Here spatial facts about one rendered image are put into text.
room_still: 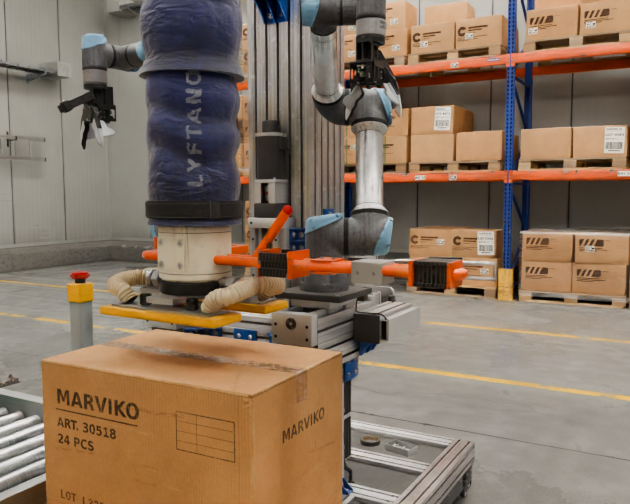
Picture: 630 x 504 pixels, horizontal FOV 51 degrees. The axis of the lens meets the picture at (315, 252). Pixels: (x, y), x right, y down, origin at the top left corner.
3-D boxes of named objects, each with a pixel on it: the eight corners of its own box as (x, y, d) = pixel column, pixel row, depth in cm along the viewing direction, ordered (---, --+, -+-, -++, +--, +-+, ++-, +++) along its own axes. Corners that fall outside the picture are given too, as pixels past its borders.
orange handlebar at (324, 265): (106, 260, 169) (106, 246, 168) (186, 251, 195) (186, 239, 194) (461, 286, 122) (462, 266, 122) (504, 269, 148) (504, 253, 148)
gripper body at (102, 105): (116, 123, 211) (115, 85, 210) (90, 122, 206) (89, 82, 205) (106, 125, 217) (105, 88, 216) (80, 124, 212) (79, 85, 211)
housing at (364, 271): (349, 283, 133) (349, 261, 133) (364, 279, 139) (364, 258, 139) (381, 285, 130) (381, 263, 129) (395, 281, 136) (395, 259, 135)
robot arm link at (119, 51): (150, 70, 216) (120, 65, 208) (130, 74, 224) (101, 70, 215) (149, 45, 216) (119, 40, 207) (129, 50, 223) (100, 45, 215)
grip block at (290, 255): (255, 277, 143) (254, 250, 143) (280, 272, 152) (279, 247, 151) (287, 280, 139) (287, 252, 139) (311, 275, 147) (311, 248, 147)
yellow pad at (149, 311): (99, 314, 155) (98, 293, 154) (130, 308, 164) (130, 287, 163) (213, 329, 138) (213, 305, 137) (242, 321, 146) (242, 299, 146)
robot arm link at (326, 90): (312, 105, 220) (301, -16, 177) (345, 105, 220) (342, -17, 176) (311, 133, 215) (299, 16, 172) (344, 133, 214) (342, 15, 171)
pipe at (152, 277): (105, 298, 156) (104, 273, 156) (177, 285, 178) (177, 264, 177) (219, 310, 139) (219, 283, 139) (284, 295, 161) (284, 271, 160)
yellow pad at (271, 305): (156, 302, 171) (156, 283, 171) (183, 297, 180) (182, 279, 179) (265, 315, 154) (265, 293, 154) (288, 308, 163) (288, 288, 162)
